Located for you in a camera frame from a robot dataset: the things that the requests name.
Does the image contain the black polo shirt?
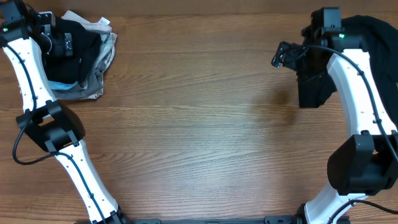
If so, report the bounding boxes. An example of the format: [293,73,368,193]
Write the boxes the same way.
[45,17,102,84]

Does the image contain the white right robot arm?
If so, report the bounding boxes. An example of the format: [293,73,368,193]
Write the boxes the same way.
[303,7,397,223]

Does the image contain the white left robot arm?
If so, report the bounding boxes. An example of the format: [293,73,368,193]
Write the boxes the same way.
[1,1,130,223]

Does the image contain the light blue printed t-shirt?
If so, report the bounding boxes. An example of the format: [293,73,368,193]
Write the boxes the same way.
[49,81,78,91]

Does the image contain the beige folded garment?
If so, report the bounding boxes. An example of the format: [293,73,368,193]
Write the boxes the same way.
[62,10,118,100]

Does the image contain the grey folded garment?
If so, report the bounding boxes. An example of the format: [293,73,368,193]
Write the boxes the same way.
[50,32,118,100]

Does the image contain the black t-shirt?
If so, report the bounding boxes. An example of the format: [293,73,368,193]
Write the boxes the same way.
[297,15,397,124]

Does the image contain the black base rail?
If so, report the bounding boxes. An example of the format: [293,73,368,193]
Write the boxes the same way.
[129,215,306,224]

